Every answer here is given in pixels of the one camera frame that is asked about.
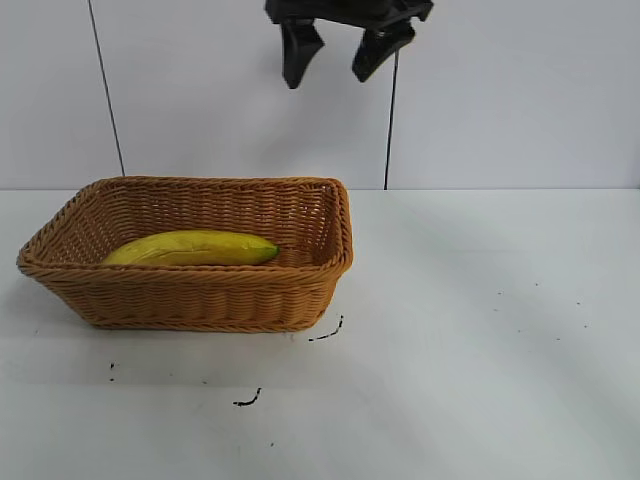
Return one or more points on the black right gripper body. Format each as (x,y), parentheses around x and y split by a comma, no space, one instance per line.
(350,9)

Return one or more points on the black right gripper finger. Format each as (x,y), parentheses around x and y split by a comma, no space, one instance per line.
(380,47)
(299,50)

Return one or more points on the yellow banana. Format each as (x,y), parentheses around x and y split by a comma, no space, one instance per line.
(200,248)

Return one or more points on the brown woven wicker basket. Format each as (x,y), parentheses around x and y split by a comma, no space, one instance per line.
(200,295)

